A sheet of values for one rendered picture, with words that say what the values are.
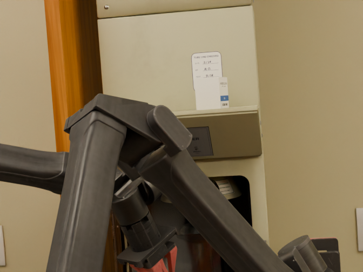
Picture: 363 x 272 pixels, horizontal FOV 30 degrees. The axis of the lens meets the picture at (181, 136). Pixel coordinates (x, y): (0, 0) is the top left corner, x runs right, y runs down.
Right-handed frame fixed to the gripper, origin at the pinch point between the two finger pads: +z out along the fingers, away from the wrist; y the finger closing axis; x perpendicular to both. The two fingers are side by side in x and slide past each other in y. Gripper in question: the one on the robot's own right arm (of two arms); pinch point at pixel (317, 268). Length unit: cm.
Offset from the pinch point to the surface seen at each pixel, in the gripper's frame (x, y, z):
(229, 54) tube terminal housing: 14.2, 41.3, 12.0
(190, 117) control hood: 21.6, 29.5, 0.8
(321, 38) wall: -7, 46, 55
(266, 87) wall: 7, 34, 55
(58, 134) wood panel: 48, 28, 3
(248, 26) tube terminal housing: 10.0, 46.7, 12.0
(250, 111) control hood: 10.3, 29.8, 0.7
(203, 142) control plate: 20.0, 24.4, 5.7
